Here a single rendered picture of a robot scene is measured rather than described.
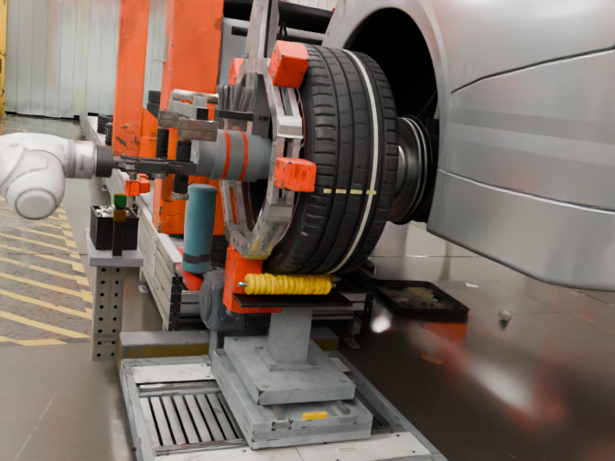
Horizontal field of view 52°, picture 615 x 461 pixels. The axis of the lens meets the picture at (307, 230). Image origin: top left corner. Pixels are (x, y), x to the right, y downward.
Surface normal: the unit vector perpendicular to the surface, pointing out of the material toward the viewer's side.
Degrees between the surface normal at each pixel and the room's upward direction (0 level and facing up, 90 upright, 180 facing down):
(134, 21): 90
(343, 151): 79
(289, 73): 125
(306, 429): 90
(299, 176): 90
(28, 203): 112
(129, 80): 90
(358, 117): 63
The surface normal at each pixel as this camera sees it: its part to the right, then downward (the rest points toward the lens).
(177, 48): 0.36, 0.23
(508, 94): -0.92, -0.04
